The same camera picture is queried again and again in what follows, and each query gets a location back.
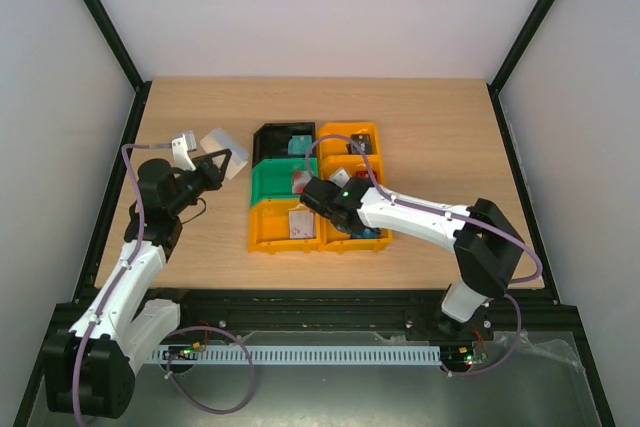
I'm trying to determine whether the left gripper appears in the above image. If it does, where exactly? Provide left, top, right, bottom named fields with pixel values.
left=168, top=149, right=231, bottom=216

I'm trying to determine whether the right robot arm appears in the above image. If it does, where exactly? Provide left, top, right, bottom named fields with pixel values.
left=300, top=177, right=525, bottom=339

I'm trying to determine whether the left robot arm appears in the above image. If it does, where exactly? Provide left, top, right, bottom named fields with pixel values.
left=42, top=149, right=232, bottom=426

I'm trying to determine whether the teal card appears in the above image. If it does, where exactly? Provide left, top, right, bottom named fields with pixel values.
left=287, top=134, right=314, bottom=157

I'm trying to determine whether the red white card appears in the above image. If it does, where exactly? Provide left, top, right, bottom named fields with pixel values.
left=291, top=170, right=313, bottom=195

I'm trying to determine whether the dark blue card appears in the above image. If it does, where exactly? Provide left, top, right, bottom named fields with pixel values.
left=347, top=133, right=375, bottom=155

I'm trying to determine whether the yellow bin front right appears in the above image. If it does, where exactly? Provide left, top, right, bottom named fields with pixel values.
left=319, top=218, right=394, bottom=254

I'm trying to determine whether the yellow bin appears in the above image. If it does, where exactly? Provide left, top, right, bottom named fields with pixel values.
left=248, top=198, right=320, bottom=254
left=319, top=218, right=394, bottom=254
left=317, top=122, right=380, bottom=158
left=319, top=154, right=385, bottom=184

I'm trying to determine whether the black bin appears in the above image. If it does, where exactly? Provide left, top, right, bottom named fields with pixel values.
left=252, top=122, right=316, bottom=166

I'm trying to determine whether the green bin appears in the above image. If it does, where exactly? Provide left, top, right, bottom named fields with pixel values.
left=250, top=157, right=308, bottom=206

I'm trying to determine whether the yellow bin middle right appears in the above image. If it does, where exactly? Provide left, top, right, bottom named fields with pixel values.
left=319, top=154, right=385, bottom=184

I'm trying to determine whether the yellow bin front left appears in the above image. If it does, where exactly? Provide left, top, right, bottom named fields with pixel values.
left=248, top=198, right=320, bottom=254

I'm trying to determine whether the yellow bin back right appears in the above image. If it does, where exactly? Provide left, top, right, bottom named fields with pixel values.
left=317, top=122, right=380, bottom=158

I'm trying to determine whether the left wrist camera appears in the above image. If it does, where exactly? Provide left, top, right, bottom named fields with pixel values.
left=171, top=130, right=197, bottom=171

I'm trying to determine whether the black aluminium frame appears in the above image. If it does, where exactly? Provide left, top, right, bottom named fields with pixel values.
left=14, top=0, right=614, bottom=426

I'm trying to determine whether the grey cable duct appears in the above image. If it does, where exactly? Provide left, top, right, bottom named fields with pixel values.
left=172, top=345, right=441, bottom=366

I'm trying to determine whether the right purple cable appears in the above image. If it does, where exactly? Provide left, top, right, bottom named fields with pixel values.
left=303, top=133, right=545, bottom=379

